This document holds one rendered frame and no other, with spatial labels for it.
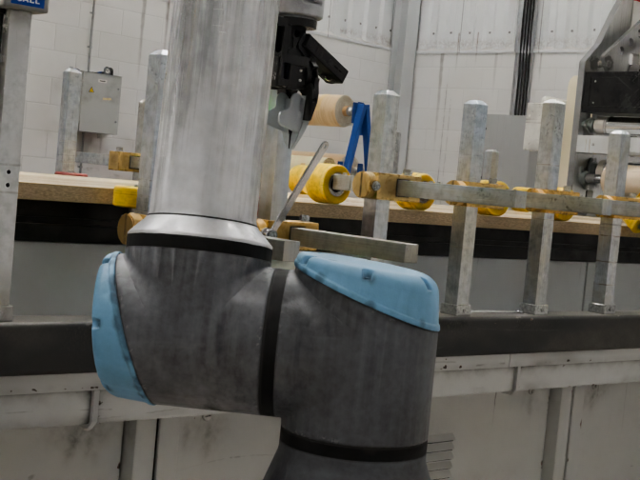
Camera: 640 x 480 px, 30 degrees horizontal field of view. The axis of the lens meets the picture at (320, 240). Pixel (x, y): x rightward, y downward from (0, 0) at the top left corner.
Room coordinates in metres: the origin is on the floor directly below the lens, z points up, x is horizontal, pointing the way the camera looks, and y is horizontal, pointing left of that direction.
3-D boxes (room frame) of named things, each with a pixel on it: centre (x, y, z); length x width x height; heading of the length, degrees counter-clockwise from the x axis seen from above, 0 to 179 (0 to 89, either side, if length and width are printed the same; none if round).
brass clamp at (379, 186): (2.26, -0.12, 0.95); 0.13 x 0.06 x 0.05; 132
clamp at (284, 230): (2.10, 0.07, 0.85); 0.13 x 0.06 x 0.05; 132
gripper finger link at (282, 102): (2.00, 0.09, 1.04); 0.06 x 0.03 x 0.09; 131
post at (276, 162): (2.08, 0.09, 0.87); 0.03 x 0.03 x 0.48; 42
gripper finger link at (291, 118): (1.97, 0.07, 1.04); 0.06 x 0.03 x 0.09; 131
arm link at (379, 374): (1.20, -0.04, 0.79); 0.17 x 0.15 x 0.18; 86
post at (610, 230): (2.74, -0.66, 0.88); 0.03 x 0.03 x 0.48; 42
